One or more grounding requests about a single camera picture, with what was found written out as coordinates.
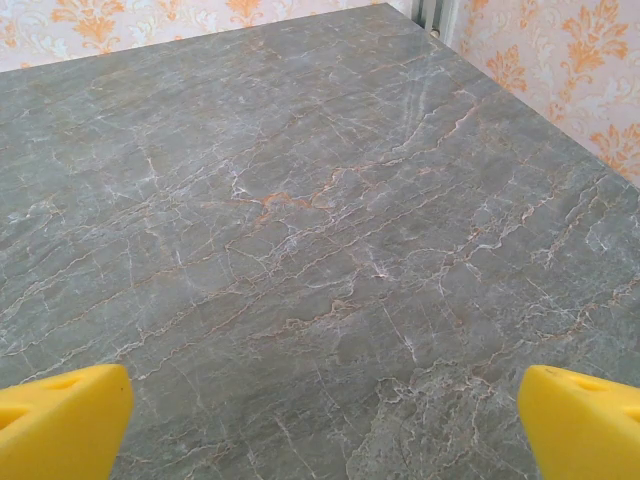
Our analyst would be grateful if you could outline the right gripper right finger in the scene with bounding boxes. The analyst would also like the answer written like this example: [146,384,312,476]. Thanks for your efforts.
[516,364,640,480]

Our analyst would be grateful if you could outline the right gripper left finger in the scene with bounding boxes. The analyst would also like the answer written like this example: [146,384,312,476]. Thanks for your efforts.
[0,363,136,480]

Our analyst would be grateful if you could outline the aluminium frame post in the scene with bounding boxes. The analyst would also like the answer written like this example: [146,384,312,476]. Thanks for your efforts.
[410,0,459,49]

